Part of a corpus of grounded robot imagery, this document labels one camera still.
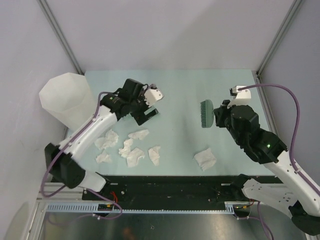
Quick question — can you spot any green hand brush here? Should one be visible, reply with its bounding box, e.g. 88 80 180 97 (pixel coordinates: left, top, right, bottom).
200 99 215 128

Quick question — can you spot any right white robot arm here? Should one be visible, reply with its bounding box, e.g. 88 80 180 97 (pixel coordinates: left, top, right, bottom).
210 100 320 236

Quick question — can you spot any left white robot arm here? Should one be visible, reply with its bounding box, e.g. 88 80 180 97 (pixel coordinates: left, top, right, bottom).
43 78 164 200

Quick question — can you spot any crumpled paper scrap top centre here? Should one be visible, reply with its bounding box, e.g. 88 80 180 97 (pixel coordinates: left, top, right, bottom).
128 129 150 140

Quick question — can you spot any crumpled paper scrap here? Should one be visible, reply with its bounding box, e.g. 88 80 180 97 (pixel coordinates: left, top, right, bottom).
118 138 134 158
126 147 145 168
94 129 119 150
95 150 112 164
194 148 217 171
128 129 150 140

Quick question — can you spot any crumpled paper scrap far left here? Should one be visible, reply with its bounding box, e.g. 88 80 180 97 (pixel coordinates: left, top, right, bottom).
94 129 119 150

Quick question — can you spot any crumpled paper scrap mid right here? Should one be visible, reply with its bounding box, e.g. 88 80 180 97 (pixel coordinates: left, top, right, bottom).
148 145 161 167

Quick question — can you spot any crumpled paper scrap lower centre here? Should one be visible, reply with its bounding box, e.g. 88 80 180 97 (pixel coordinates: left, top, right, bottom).
126 147 145 168

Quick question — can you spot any crumpled paper scrap right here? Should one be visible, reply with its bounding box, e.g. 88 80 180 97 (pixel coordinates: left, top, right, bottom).
194 148 217 171

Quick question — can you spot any crumpled paper scrap lower left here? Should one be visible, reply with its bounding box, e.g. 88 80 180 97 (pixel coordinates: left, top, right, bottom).
95 150 112 164

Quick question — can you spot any white translucent waste bin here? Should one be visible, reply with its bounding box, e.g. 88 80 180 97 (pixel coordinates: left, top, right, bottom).
39 72 97 131

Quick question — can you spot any aluminium cross extrusion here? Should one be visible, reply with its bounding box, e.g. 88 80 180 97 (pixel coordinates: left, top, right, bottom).
36 182 83 202

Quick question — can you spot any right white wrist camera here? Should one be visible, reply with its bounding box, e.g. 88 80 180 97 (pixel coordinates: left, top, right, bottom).
227 85 252 109

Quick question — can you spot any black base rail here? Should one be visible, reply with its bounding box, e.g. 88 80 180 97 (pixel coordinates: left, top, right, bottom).
81 174 286 211

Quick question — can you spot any grey slotted cable duct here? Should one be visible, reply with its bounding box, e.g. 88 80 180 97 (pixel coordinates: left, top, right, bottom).
44 201 252 215

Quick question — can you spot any left aluminium frame post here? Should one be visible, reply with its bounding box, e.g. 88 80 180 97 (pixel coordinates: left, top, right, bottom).
36 0 84 75

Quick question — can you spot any aluminium frame post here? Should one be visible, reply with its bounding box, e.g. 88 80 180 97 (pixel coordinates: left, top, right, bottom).
36 0 84 75
255 0 305 76

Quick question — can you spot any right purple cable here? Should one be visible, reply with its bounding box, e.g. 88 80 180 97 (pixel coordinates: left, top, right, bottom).
238 83 320 236

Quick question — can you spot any right aluminium frame post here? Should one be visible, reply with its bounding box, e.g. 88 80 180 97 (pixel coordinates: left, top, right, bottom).
255 0 305 76

